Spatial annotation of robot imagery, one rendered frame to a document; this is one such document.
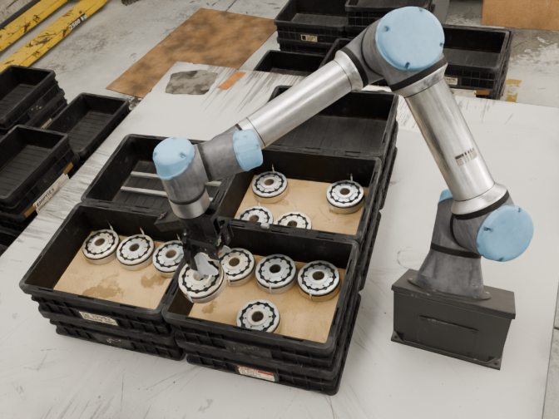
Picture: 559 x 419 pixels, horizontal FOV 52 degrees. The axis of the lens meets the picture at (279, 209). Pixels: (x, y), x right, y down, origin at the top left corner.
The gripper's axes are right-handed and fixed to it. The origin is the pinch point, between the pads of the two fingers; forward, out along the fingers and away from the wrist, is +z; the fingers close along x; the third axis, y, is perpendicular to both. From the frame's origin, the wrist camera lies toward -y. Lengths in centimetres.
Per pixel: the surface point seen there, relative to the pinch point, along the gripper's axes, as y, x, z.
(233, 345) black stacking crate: 8.3, -9.7, 14.5
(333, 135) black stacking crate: 5, 68, 17
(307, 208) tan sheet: 8.1, 36.9, 16.9
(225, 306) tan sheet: 0.6, 0.5, 16.7
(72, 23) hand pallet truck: -265, 232, 92
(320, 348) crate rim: 29.6, -8.0, 6.9
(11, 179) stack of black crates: -135, 47, 50
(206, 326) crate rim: 3.8, -10.7, 7.0
